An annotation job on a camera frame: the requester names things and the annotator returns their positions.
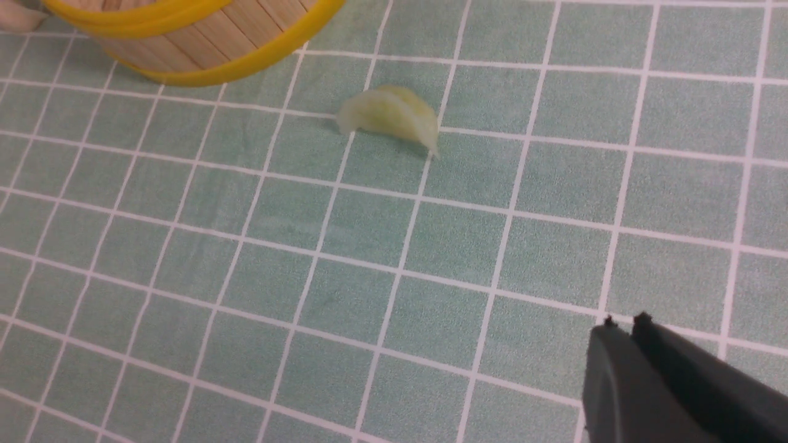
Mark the green checkered tablecloth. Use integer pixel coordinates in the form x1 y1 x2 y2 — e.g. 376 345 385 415
2 1 786 442

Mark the white dumpling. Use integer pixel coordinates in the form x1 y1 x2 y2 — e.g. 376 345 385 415
1 1 50 34

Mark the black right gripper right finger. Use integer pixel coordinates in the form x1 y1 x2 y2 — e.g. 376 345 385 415
631 312 787 442

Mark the bamboo steamer tray yellow rim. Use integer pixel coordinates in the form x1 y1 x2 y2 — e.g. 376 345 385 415
45 1 344 87

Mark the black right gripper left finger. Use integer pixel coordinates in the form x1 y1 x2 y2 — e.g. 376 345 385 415
582 315 725 442

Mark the yellowish dumpling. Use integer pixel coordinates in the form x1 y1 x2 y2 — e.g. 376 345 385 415
336 84 440 159

